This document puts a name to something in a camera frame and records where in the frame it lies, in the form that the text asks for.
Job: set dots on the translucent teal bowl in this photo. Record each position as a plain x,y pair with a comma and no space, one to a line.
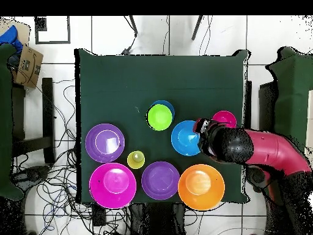
170,105

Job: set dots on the yellow cup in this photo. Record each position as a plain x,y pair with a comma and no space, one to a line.
136,159

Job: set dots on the grey pedestal leg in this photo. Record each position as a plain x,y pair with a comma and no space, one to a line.
255,177
31,174

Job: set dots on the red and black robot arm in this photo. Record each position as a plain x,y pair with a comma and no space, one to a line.
269,149

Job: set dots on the white box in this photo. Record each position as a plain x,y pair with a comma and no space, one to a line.
310,110

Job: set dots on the small red bowl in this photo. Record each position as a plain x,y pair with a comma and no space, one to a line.
226,117

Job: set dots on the black camera tripod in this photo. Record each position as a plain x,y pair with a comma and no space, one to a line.
133,25

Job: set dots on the dark green tablecloth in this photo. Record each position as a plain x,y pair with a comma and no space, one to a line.
122,78

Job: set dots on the blue cloth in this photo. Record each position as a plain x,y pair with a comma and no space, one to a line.
11,36

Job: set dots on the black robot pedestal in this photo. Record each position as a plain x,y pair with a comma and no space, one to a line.
159,220

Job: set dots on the cardboard box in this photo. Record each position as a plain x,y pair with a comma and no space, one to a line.
29,66

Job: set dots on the large pink bowl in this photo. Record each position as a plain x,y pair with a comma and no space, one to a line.
112,185

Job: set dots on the black wooden stand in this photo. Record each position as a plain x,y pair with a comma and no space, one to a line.
47,110
267,110

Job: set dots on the green cloth side table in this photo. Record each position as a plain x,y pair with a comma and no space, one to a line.
5,122
293,98

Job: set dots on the black power strip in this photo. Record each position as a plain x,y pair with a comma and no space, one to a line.
99,215

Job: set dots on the small green bowl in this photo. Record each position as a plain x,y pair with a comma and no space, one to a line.
160,117

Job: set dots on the large yellow bowl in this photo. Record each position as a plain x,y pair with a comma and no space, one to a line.
201,187

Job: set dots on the blue bowl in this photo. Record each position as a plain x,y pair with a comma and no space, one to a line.
183,139

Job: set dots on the purple bowl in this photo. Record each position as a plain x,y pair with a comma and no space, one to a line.
160,181
96,151

